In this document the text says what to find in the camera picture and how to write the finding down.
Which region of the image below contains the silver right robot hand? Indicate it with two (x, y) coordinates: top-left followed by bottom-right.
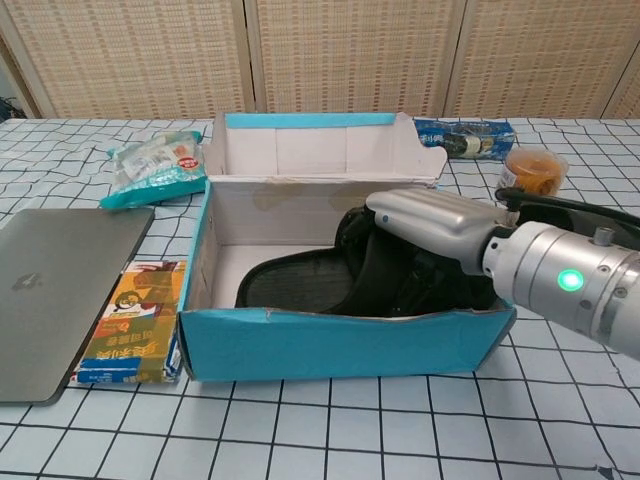
(364, 188), (517, 276)

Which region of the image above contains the blue cardboard shoe box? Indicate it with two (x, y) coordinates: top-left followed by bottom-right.
(177, 111), (519, 384)

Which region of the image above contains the colourful printed snack box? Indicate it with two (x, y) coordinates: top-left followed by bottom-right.
(72, 259), (187, 385)

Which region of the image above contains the blue cookie package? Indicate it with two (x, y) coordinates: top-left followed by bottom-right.
(413, 117), (517, 162)

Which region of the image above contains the clear tub of rubber bands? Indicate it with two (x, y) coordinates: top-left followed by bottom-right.
(499, 147), (570, 197)

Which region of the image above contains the bamboo folding screen panel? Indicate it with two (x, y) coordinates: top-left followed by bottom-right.
(247, 0), (466, 119)
(0, 0), (254, 120)
(444, 0), (640, 120)

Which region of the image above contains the teal plastic snack bag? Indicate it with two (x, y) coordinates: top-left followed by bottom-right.
(98, 128), (209, 211)

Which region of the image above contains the grey closed laptop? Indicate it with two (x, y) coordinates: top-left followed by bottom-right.
(0, 207), (156, 405)

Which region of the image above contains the dark object behind table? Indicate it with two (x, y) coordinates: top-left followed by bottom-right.
(0, 95), (24, 121)

